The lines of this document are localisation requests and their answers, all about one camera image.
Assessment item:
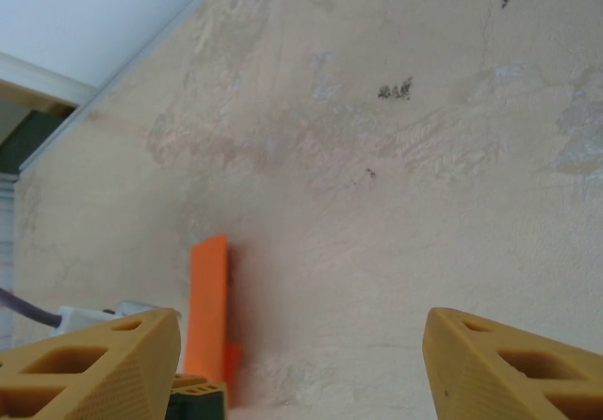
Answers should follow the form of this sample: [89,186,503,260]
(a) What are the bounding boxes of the white door frame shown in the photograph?
[0,51,94,108]

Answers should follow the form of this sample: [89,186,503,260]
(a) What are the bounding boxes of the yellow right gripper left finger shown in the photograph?
[0,308,183,420]

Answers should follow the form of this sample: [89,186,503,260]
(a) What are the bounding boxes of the corrugated metal side panel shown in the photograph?
[0,170,21,346]

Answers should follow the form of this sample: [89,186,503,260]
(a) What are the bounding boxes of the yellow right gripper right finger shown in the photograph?
[422,307,603,420]

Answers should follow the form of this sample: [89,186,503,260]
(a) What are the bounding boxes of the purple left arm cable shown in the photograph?
[0,286,63,331]

